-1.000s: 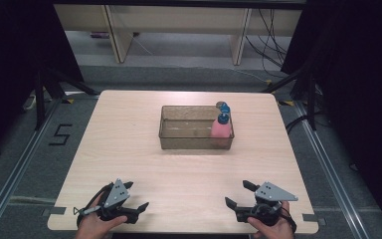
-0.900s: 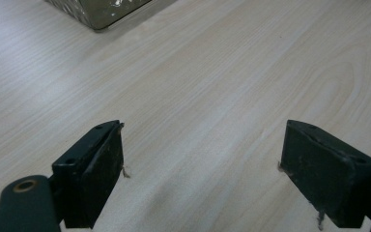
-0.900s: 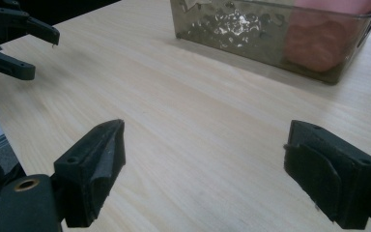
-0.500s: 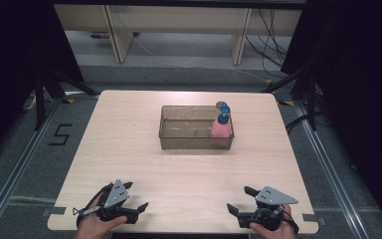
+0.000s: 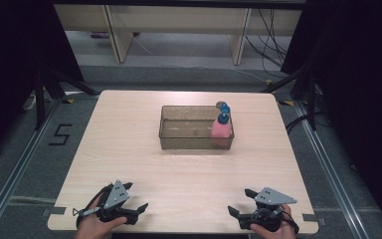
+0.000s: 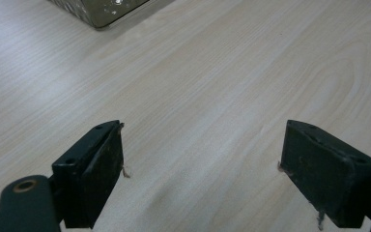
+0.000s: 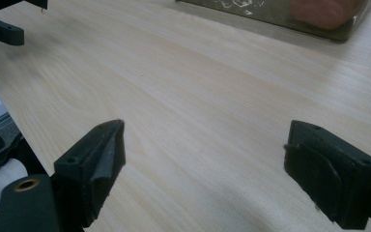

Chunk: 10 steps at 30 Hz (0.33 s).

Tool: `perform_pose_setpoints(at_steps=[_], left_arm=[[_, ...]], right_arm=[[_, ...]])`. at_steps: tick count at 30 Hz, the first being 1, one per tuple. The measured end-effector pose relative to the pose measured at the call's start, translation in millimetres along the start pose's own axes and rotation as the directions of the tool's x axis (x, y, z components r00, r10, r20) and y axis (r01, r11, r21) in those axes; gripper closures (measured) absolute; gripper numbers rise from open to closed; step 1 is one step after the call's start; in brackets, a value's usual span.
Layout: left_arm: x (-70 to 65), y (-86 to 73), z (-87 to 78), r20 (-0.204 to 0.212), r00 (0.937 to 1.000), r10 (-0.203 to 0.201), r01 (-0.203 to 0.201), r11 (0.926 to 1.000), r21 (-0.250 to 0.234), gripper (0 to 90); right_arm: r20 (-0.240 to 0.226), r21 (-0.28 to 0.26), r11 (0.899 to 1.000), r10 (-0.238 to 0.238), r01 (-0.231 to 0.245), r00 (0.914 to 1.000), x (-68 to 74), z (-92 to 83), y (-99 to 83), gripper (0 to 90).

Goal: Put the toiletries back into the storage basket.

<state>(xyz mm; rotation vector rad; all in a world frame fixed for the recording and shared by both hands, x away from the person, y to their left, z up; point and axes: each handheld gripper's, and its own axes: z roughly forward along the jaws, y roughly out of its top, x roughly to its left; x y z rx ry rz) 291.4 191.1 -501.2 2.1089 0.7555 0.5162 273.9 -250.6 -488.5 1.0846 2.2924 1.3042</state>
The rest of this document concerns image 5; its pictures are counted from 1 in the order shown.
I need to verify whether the person's left hand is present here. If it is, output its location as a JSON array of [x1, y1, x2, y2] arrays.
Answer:
[[75, 204, 129, 239]]

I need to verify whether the pink bottle with blue pump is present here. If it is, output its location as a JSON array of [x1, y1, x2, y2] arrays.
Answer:
[[210, 102, 233, 149]]

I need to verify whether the metal floor rail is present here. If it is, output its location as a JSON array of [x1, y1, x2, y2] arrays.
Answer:
[[0, 99, 65, 239], [292, 100, 372, 239]]

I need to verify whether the person's right hand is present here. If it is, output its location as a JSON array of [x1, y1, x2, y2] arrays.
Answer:
[[249, 203, 298, 239]]

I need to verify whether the clear brown plastic container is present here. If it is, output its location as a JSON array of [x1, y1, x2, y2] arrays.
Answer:
[[157, 105, 236, 151]]

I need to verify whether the black metal stand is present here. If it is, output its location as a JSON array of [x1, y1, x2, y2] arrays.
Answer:
[[34, 67, 99, 131], [261, 64, 318, 132]]

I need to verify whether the black floor cable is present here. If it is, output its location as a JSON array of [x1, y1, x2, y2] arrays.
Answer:
[[285, 112, 324, 134]]

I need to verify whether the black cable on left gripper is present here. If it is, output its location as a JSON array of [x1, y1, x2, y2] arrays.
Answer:
[[72, 183, 113, 230]]

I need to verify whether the white cable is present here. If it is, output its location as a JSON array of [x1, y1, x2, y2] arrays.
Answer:
[[227, 66, 271, 85]]

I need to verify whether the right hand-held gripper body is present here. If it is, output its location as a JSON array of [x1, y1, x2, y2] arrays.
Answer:
[[238, 186, 298, 233]]

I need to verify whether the black curtain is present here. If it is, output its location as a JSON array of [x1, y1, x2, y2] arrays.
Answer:
[[280, 0, 382, 230], [0, 0, 85, 167]]

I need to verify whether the bundle of black cables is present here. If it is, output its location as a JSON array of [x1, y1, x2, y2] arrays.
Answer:
[[244, 8, 290, 80]]

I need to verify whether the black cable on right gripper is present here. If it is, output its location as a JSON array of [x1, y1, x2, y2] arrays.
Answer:
[[281, 208, 300, 235]]

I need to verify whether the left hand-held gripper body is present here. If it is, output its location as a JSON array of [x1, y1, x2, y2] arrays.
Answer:
[[95, 179, 141, 225]]

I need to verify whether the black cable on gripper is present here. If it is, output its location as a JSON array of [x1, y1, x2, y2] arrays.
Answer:
[[281, 208, 300, 235], [72, 183, 113, 230]]

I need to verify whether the light wooden desk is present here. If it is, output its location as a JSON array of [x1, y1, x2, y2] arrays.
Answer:
[[53, 3, 303, 66]]

